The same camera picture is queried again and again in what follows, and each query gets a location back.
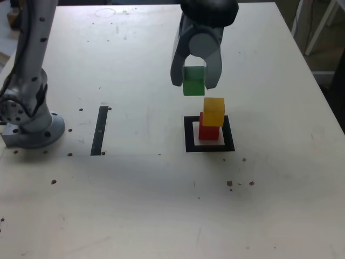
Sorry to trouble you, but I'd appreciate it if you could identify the white furniture frame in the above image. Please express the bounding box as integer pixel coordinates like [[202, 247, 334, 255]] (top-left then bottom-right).
[[304, 0, 345, 57]]

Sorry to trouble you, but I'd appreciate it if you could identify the yellow cube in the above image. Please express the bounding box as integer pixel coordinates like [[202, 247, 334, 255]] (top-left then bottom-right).
[[202, 97, 225, 127]]

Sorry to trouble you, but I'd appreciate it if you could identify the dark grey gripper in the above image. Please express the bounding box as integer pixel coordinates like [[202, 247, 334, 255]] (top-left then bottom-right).
[[169, 12, 226, 90]]

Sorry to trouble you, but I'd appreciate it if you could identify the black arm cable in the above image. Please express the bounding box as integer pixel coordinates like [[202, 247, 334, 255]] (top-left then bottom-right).
[[0, 0, 30, 125]]

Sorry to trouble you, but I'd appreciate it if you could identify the red cube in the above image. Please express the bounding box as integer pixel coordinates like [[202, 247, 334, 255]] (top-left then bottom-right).
[[198, 112, 220, 141]]

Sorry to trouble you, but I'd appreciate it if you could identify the black tape square outline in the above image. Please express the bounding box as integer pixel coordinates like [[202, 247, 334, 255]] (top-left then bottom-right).
[[183, 115, 236, 153]]

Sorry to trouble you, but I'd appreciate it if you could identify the black tape strip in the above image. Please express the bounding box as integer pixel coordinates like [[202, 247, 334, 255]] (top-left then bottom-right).
[[90, 106, 109, 156]]

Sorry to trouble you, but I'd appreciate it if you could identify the green cube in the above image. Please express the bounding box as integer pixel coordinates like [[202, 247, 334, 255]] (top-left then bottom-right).
[[182, 66, 206, 97]]

